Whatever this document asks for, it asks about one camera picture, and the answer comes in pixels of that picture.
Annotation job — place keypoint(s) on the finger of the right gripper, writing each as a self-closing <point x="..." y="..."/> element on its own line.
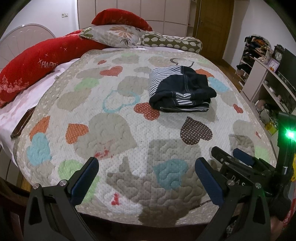
<point x="221" y="156"/>

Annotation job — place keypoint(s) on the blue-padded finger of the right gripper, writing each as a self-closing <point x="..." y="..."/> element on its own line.
<point x="245" y="157"/>

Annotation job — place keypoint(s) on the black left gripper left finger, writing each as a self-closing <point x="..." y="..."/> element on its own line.
<point x="51" y="212"/>

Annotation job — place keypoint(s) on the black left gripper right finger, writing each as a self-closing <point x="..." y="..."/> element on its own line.
<point x="243" y="211"/>

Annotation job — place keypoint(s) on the black pants with frog print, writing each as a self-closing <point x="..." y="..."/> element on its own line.
<point x="177" y="89"/>

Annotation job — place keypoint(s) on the white shelf unit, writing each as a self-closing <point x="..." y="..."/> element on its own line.
<point x="262" y="86"/>

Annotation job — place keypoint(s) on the heart pattern quilted bedspread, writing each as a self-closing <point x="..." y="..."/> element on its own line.
<point x="159" y="187"/>

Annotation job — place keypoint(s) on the dark phone on bed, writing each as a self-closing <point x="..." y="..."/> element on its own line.
<point x="22" y="123"/>

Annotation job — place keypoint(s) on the black television screen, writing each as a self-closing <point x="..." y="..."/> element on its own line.
<point x="287" y="67"/>

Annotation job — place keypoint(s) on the small desk clock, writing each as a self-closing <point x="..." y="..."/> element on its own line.
<point x="278" y="52"/>

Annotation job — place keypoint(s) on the olive cloud pattern bolster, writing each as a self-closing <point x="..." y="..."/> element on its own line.
<point x="154" y="39"/>

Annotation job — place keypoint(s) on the wooden door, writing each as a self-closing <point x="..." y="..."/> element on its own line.
<point x="213" y="27"/>

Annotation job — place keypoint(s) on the red bolster pillow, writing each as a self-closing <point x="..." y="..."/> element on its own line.
<point x="39" y="60"/>

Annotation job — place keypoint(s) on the grey floral pillow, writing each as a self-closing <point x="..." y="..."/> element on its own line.
<point x="118" y="36"/>

